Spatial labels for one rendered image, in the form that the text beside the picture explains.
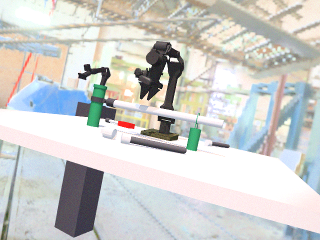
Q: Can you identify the green post with cap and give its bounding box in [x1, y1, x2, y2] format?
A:
[86, 83, 107, 128]

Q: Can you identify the white short cylinder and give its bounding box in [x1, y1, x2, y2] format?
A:
[100, 126, 118, 140]

